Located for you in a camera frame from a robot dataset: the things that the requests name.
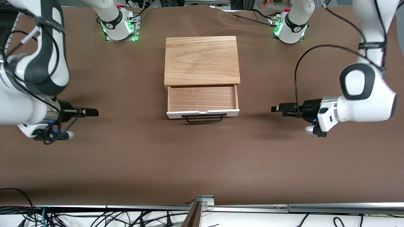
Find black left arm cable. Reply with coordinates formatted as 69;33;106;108
294;0;387;117

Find thin black base cable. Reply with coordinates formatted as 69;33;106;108
232;14;276;26

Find long aluminium frame rail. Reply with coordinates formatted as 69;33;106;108
0;202;404;217

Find light wooden drawer cabinet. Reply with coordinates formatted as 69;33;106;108
164;36;241;91

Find white drawer with black handle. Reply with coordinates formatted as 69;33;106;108
166;84;240;124

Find orange background object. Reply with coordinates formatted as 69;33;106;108
260;0;286;9

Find aluminium camera mount post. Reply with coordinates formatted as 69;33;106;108
181;195;215;227

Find brown table cover sheet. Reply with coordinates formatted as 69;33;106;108
0;5;404;207

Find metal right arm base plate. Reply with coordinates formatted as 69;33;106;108
105;14;140;42

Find black looped cable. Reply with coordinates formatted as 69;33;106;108
0;188;36;227

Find tangled black cables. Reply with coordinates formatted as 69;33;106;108
47;211;190;227

